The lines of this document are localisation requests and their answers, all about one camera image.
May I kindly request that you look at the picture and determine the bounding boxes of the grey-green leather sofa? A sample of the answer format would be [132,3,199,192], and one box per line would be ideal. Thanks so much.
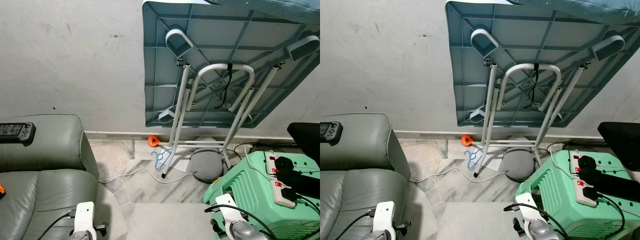
[0,114,113,240]
[320,113,418,240]

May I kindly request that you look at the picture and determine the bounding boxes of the green plastic stool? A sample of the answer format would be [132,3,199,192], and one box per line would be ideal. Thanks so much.
[202,150,321,240]
[515,149,640,240]

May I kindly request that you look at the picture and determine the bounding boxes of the grey round cushion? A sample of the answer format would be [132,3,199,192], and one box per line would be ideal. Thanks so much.
[190,147,225,182]
[501,148,537,181]

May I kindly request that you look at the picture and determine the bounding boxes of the white power strip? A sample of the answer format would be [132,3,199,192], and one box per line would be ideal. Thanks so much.
[263,153,297,208]
[568,151,599,208]

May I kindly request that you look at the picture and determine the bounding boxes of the blue clothes hanger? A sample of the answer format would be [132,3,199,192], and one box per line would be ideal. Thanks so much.
[151,147,175,172]
[463,146,486,171]

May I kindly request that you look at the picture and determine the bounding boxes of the black round plug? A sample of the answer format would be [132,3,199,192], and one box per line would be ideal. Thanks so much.
[575,157,599,174]
[275,156,296,172]

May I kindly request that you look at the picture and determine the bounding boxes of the black power adapter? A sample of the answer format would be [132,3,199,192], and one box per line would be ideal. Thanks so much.
[580,171,640,200]
[276,169,321,200]

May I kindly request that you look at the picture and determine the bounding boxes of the black game controller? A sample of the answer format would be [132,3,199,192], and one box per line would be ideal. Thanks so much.
[320,121,344,141]
[0,122,37,147]

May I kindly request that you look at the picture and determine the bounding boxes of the teal folding table, white legs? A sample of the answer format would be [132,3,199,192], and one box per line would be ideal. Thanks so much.
[445,0,640,179]
[142,0,321,180]

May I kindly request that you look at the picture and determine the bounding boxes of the dark teal fabric cushion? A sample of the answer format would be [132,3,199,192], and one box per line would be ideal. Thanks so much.
[505,0,640,11]
[187,0,321,13]

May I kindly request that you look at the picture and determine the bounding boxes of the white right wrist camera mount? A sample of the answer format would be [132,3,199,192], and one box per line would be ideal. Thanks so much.
[515,193,541,224]
[215,194,249,227]

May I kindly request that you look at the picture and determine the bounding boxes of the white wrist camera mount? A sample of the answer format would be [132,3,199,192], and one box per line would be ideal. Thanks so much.
[74,201,97,236]
[515,193,541,224]
[374,201,398,236]
[215,194,249,227]

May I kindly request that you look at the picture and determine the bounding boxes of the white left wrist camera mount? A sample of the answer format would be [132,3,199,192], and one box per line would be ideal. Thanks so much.
[374,201,398,236]
[74,201,97,236]

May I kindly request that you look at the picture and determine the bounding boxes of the white floor cable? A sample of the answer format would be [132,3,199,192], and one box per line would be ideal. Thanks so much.
[97,167,197,184]
[410,167,503,183]

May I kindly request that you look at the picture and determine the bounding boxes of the black strap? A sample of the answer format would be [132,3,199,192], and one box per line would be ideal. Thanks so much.
[214,63,235,109]
[521,63,541,108]

